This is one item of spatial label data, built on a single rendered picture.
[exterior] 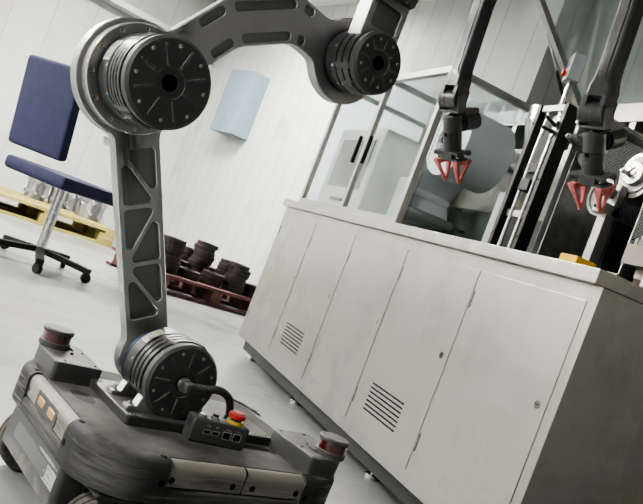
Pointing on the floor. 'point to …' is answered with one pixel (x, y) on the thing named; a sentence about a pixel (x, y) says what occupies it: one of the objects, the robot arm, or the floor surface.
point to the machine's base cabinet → (459, 367)
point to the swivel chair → (29, 135)
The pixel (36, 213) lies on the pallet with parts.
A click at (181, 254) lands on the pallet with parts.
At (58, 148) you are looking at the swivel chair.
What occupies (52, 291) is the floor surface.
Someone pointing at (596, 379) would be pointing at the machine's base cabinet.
